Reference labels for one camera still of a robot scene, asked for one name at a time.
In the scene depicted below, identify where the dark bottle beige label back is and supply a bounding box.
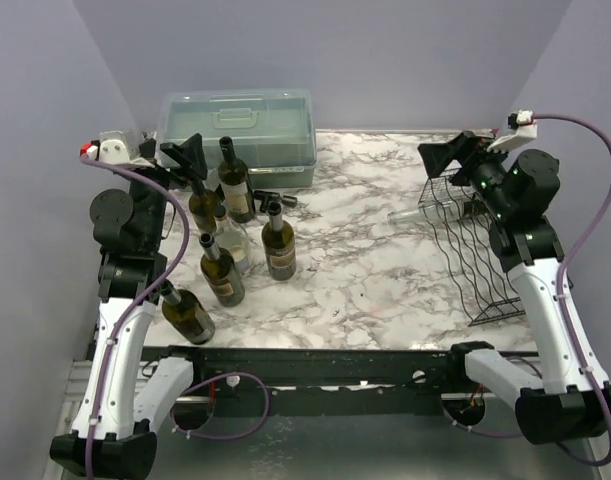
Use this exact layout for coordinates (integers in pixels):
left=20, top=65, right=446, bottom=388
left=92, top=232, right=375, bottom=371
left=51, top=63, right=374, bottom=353
left=218, top=136, right=256, bottom=224

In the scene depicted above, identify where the dark wine bottle maroon label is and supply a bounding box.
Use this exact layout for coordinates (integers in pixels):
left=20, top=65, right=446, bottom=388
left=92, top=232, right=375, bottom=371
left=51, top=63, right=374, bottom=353
left=261, top=201, right=296, bottom=281

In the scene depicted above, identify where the clear bottle in rack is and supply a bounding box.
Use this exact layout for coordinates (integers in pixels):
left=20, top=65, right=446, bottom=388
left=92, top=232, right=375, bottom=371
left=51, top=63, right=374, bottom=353
left=387, top=199, right=487, bottom=225

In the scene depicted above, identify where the black wire wine rack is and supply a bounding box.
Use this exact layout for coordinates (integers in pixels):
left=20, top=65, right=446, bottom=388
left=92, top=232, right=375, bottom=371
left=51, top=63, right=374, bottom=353
left=418, top=168, right=524, bottom=327

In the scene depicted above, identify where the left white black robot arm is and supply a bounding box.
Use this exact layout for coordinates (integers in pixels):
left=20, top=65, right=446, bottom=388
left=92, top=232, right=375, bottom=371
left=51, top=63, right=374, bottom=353
left=49, top=132, right=207, bottom=479

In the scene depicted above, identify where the dark bottle front left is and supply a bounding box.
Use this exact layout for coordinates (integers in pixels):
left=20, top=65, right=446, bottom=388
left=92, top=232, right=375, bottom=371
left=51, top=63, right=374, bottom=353
left=161, top=280, right=216, bottom=345

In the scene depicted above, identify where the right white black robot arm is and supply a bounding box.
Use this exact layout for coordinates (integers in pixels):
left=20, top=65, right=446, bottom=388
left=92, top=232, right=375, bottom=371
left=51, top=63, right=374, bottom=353
left=418, top=131, right=611, bottom=444

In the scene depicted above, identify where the black T-shaped corkscrew tool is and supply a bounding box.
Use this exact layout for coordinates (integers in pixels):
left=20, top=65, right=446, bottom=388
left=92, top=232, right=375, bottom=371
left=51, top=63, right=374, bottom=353
left=253, top=190, right=298, bottom=213

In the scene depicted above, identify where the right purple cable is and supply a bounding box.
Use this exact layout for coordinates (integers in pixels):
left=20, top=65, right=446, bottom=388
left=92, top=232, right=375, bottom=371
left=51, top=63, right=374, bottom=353
left=442, top=113, right=611, bottom=464

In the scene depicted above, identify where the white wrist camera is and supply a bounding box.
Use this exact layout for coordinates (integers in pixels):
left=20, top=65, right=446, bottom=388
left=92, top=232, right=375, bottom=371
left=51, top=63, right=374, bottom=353
left=79, top=130, right=147, bottom=170
left=487, top=110, right=538, bottom=153

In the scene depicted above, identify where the clear glass bottle standing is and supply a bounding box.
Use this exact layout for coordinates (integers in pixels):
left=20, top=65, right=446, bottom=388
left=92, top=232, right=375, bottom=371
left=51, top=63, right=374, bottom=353
left=214, top=205, right=251, bottom=275

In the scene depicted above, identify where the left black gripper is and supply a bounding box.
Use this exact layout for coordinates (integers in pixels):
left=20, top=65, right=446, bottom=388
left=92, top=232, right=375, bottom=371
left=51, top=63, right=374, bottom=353
left=122, top=131, right=205, bottom=248

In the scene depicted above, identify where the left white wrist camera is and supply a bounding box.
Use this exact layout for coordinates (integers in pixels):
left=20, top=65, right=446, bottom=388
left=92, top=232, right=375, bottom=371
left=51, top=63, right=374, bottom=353
left=79, top=130, right=147, bottom=170

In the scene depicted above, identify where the dark bottle back left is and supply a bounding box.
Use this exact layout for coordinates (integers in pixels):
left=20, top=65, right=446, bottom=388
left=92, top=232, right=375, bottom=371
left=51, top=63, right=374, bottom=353
left=189, top=179, right=221, bottom=233

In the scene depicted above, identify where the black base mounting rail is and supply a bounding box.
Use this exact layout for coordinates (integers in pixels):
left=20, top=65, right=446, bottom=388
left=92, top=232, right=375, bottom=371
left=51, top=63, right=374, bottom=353
left=141, top=346, right=475, bottom=417

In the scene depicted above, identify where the translucent green plastic storage box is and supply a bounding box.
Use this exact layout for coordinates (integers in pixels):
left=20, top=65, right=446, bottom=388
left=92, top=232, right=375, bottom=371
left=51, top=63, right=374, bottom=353
left=156, top=89, right=317, bottom=190

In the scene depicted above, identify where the dark bottle tan label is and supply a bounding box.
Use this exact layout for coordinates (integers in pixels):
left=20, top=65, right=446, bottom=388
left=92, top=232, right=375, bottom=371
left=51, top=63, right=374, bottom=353
left=199, top=233, right=245, bottom=307

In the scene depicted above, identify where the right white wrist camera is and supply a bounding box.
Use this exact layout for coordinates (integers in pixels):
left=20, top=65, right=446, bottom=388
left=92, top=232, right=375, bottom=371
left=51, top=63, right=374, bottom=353
left=487, top=110, right=538, bottom=153

